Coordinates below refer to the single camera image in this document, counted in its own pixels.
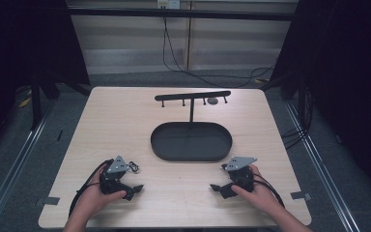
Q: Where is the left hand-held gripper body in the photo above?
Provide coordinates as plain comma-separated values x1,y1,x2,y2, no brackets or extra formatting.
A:
99,155,130,195

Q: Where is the person's left hand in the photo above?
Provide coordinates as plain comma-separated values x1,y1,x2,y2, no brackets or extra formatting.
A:
74,163,128,220

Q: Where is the white wall outlet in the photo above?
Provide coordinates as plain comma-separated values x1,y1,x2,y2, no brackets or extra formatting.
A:
157,0,182,10

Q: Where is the black horizontal frame bar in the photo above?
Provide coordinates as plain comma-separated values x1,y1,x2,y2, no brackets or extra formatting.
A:
67,7,299,22

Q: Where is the hand-held gripper black cable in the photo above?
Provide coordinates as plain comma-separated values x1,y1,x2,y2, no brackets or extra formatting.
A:
68,158,115,218
252,173,286,209

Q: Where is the bundle of black cables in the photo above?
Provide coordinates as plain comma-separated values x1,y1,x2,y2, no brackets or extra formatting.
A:
280,84,315,150

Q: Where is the left hand-held gripper black cable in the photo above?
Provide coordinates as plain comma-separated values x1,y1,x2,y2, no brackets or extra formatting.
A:
68,158,115,218

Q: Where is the black curtain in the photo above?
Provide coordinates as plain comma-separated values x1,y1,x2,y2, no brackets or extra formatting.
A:
0,0,92,162
269,0,371,202

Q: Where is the metal floor rail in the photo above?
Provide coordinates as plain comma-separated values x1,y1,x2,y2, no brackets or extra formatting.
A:
283,101,365,232
0,105,54,232

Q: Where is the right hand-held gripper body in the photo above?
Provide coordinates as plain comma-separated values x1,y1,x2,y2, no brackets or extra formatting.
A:
221,156,258,191

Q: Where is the black jewelry stand with tray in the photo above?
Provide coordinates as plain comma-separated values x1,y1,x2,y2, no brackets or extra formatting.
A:
150,90,234,162

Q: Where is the black metal stand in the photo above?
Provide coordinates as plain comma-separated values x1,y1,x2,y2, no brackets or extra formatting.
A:
29,75,43,131

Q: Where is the right hand-held gripper black cable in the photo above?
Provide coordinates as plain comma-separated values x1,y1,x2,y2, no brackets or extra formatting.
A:
252,173,286,209

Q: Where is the grey tape strip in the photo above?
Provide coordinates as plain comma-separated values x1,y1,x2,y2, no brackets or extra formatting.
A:
34,195,61,207
290,190,313,201

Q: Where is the yellow floor tag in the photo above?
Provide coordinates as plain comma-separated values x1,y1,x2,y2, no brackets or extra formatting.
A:
17,96,33,109

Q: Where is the small metal keychain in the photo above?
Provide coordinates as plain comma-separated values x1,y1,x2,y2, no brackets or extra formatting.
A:
128,160,141,174

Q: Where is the black wall cable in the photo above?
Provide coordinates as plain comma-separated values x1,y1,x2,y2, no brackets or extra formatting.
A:
161,15,276,89

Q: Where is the person's right hand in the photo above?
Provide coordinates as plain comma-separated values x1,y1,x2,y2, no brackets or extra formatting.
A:
231,164,286,220

